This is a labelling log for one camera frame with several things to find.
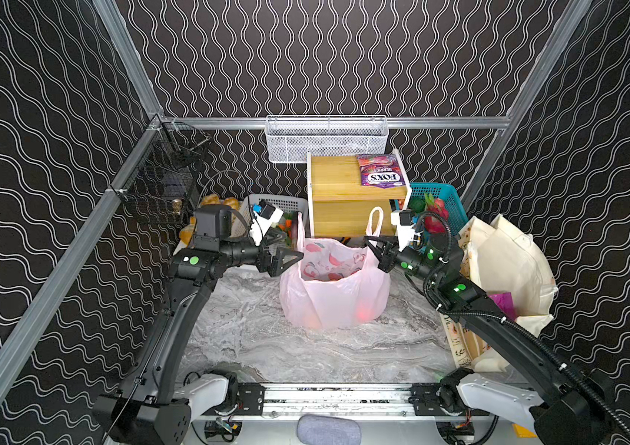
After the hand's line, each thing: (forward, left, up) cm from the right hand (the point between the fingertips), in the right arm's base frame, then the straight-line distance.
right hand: (365, 238), depth 71 cm
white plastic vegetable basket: (+43, +27, -28) cm, 58 cm away
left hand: (-5, +17, +4) cm, 18 cm away
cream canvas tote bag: (+2, -41, -13) cm, 43 cm away
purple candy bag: (-9, -40, -18) cm, 44 cm away
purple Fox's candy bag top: (+21, -6, +5) cm, 22 cm away
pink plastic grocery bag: (-9, +8, -8) cm, 14 cm away
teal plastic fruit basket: (+43, -40, -24) cm, 63 cm away
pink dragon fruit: (+26, -30, -23) cm, 46 cm away
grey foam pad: (-38, +11, -27) cm, 48 cm away
